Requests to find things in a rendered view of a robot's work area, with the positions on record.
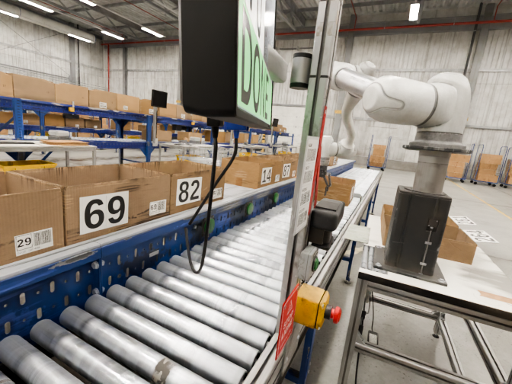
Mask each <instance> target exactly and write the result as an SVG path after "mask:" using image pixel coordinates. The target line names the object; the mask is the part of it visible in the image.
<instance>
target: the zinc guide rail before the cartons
mask: <svg viewBox="0 0 512 384"><path fill-rule="evenodd" d="M354 161H356V160H352V161H348V162H345V163H341V164H339V165H334V166H331V167H329V168H327V170H330V169H332V168H336V167H338V166H341V165H345V164H347V163H350V162H354ZM294 181H296V178H291V179H289V180H285V181H281V182H278V183H276V184H271V185H268V186H266V187H261V188H258V189H256V190H251V191H249V192H245V193H243V194H238V195H235V196H233V197H228V198H225V199H222V200H218V201H215V202H212V209H215V208H217V207H220V206H224V205H226V204H229V203H233V202H235V201H238V200H242V199H244V198H246V197H250V196H253V195H255V194H259V193H262V192H265V191H267V190H271V189H274V188H276V187H280V186H283V185H285V184H289V183H291V182H294ZM197 209H198V207H195V208H193V209H189V210H185V211H182V212H179V213H175V214H172V215H170V216H165V217H162V218H159V219H155V220H152V221H149V222H145V223H142V224H139V225H137V226H132V227H129V228H126V229H122V230H119V231H116V232H112V233H109V234H106V235H102V236H99V237H97V238H92V239H89V240H86V241H83V242H79V243H76V244H74V245H69V246H66V247H63V248H59V249H56V250H53V251H48V252H46V253H43V254H39V255H36V256H33V257H30V258H26V259H23V260H20V261H15V262H13V263H10V264H6V265H3V266H0V281H2V280H6V279H8V278H10V277H14V276H17V275H19V274H23V273H26V272H28V271H31V270H35V269H37V268H40V267H44V266H47V265H49V264H53V263H56V262H57V261H61V260H64V259H66V258H70V257H73V256H76V255H78V254H82V253H85V252H87V251H91V250H94V249H96V248H100V247H103V246H105V245H109V244H111V243H114V242H118V241H120V240H123V239H125V238H129V237H132V236H134V235H138V234H141V233H144V232H148V231H150V230H152V229H156V228H158V227H161V226H165V225H167V224H170V223H173V222H177V221H179V220H182V219H186V218H188V217H191V216H193V215H194V214H195V212H196V211H197ZM207 210H208V204H205V205H203V207H202V209H201V210H200V212H199V213H203V212H206V211H207ZM199 213H198V214H199Z"/></svg>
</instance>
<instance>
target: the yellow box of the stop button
mask: <svg viewBox="0 0 512 384"><path fill-rule="evenodd" d="M319 287H320V286H319V285H318V286H317V287H316V286H312V285H309V284H306V283H304V284H303V285H302V286H301V287H300V288H299V291H298V296H297V302H296V312H295V317H294V322H297V323H299V324H301V325H305V326H307V327H309V328H315V329H316V330H319V329H320V328H321V327H322V325H323V323H324V320H325V319H327V320H330V319H331V318H330V316H331V310H332V309H333V306H331V305H329V304H328V302H329V292H328V291H324V290H323V289H321V288H319Z"/></svg>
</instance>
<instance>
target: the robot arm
mask: <svg viewBox="0 0 512 384"><path fill-rule="evenodd" d="M375 72H376V67H375V65H374V64H373V63H371V62H369V61H367V62H362V63H361V64H360V65H359V66H356V65H351V64H349V63H346V62H338V61H334V67H333V72H332V77H331V87H330V89H334V90H337V91H343V90H345V91H346V92H347V94H346V97H345V100H344V104H343V107H342V110H341V116H342V120H343V122H344V126H345V129H346V131H347V138H346V139H342V140H341V141H340V142H334V140H333V138H332V136H323V139H322V153H321V161H320V170H319V177H321V178H324V180H325V183H326V187H325V196H326V193H327V191H328V188H329V187H331V173H327V168H328V165H329V161H330V157H332V156H334V157H338V158H351V157H354V156H355V155H356V154H357V147H356V146H355V145H354V140H355V136H356V133H355V129H354V123H353V119H352V115H351V114H352V110H353V109H354V107H355V106H356V105H357V103H358V102H359V101H360V100H361V99H362V106H363V110H364V111H365V112H366V114H367V115H368V116H369V117H371V118H373V119H374V120H377V121H379V122H383V123H391V124H397V125H406V126H416V127H417V132H416V136H415V138H414V141H412V142H409V145H410V146H430V147H439V148H449V149H466V146H464V145H462V135H463V131H464V129H465V126H466V122H467V119H468V115H469V108H470V103H471V88H470V84H469V80H468V79H467V78H466V77H465V76H464V75H463V74H460V73H456V72H444V73H440V74H439V75H435V76H434V77H432V78H431V79H429V80H428V81H427V83H424V82H420V81H416V80H411V79H408V78H401V77H396V76H392V75H385V76H382V77H380V78H374V76H375ZM325 175H328V181H329V185H328V182H327V179H326V177H325Z"/></svg>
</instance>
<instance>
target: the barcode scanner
mask: <svg viewBox="0 0 512 384"><path fill-rule="evenodd" d="M344 208H345V202H344V201H340V200H332V199H328V198H323V199H322V200H320V201H319V202H318V204H317V205H316V206H315V208H314V209H313V210H312V214H311V220H310V224H311V226H312V227H314V228H316V229H322V230H324V236H323V244H322V245H319V244H316V243H313V242H312V244H311V245H313V246H315V247H317V248H319V249H322V250H326V251H328V250H329V249H330V247H331V244H332V242H333V240H334V236H332V232H333V231H335V230H336V229H337V227H338V226H339V224H340V222H341V220H342V218H343V216H344Z"/></svg>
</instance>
